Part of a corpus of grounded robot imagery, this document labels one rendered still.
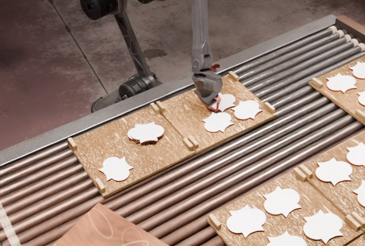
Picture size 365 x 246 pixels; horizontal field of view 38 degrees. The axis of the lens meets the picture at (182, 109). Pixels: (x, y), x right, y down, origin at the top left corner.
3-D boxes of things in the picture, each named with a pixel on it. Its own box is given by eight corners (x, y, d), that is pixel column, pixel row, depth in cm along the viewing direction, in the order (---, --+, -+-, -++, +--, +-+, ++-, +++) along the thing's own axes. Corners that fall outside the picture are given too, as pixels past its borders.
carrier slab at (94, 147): (67, 144, 220) (66, 141, 219) (152, 107, 236) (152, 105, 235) (104, 199, 197) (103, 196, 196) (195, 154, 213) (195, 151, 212)
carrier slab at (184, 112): (154, 107, 236) (154, 104, 235) (230, 76, 251) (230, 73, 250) (196, 154, 213) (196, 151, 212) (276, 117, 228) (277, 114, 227)
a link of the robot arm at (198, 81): (196, 68, 219) (188, 77, 217) (208, 71, 215) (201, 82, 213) (201, 79, 224) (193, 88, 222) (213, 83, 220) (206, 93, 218)
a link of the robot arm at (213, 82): (206, 56, 220) (193, 58, 214) (228, 62, 213) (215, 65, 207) (202, 83, 224) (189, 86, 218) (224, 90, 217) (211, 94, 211)
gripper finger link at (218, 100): (216, 100, 233) (210, 87, 226) (226, 108, 228) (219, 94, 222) (204, 109, 232) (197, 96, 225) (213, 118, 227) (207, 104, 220)
